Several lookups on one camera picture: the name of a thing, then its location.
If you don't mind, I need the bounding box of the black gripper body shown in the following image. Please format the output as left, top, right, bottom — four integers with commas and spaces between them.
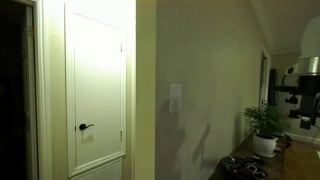
275, 75, 320, 130

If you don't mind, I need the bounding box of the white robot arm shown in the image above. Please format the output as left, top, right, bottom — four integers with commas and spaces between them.
275, 16, 320, 130

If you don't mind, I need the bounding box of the green potted plant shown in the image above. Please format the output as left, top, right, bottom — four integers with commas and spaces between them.
243, 102, 290, 139

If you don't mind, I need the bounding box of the white ceramic plant pot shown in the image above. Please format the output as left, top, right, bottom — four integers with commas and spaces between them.
253, 134, 277, 158

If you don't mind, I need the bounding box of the dark wooden side table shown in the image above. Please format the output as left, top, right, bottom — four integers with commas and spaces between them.
209, 132, 320, 180

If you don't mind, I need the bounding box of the white panel door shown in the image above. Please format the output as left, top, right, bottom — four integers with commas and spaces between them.
65, 0, 126, 180

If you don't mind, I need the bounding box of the white wall light switch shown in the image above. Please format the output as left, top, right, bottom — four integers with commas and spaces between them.
169, 84, 182, 113

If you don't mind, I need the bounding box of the black lever door handle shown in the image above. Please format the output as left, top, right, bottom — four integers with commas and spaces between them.
79, 124, 95, 130

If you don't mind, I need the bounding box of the white door frame trim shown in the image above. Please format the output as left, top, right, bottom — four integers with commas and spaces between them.
19, 0, 53, 180

